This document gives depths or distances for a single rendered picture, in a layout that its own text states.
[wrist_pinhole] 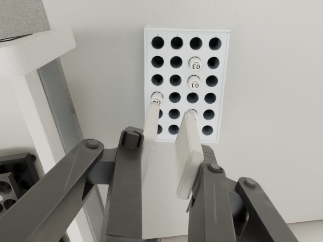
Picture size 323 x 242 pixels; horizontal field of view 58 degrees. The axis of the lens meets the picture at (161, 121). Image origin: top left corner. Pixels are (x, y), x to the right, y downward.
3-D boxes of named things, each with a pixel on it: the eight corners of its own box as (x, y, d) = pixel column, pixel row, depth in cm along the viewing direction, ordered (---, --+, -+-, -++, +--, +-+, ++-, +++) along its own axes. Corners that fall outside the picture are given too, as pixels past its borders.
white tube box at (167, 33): (146, 24, 32) (143, 28, 28) (223, 25, 32) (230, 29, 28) (146, 127, 37) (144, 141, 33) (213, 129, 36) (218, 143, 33)
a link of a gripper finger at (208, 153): (203, 186, 14) (260, 200, 14) (194, 141, 19) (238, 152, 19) (193, 210, 15) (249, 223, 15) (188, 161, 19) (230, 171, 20)
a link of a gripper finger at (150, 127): (142, 190, 16) (129, 187, 16) (150, 138, 23) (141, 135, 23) (156, 144, 15) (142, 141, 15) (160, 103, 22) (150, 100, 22)
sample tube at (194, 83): (186, 67, 33) (189, 78, 29) (196, 68, 33) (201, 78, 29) (185, 78, 34) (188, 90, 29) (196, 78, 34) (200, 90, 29)
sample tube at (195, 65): (187, 51, 32) (190, 59, 28) (198, 51, 32) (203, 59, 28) (186, 62, 33) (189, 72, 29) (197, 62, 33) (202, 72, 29)
